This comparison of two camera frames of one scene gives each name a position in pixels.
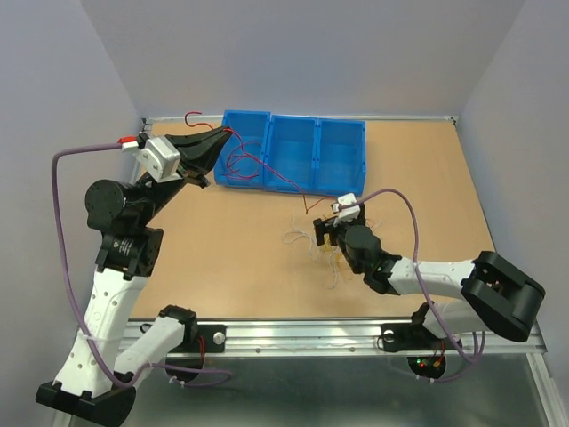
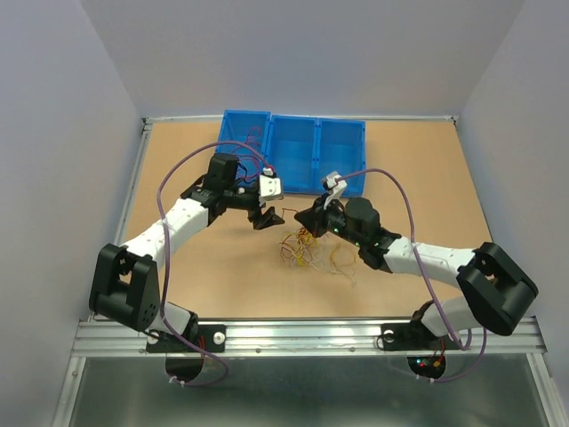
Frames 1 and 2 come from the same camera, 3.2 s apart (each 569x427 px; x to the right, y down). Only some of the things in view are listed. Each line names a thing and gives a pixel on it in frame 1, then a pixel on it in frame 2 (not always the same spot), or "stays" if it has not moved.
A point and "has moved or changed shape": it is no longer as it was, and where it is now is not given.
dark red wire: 243,165 -> 260,135
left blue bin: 242,162 stays
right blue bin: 340,164 stays
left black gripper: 198,152 -> 267,219
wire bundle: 320,249 has moved or changed shape
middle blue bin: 290,148 stays
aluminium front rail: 340,339 stays
